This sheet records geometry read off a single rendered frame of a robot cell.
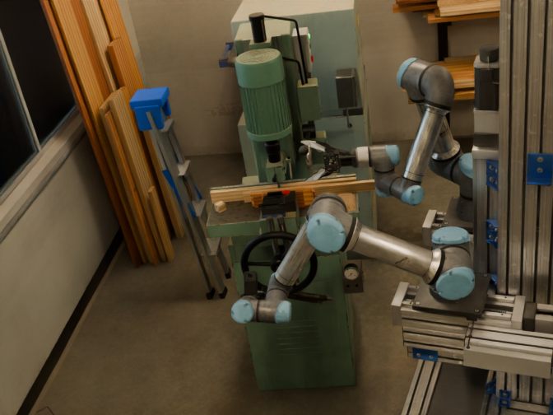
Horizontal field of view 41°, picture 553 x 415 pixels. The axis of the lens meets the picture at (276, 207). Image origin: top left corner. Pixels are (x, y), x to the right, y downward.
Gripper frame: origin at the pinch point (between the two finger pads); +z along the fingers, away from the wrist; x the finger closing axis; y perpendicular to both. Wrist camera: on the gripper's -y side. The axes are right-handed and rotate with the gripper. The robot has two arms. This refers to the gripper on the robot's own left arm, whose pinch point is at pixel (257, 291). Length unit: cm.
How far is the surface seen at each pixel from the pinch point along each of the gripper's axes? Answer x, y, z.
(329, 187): 29, -37, 24
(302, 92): 22, -75, 22
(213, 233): -17.6, -22.8, 14.1
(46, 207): -116, -41, 80
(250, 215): -2.5, -28.6, 16.4
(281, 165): 12, -47, 14
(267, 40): 12, -94, 6
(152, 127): -54, -74, 69
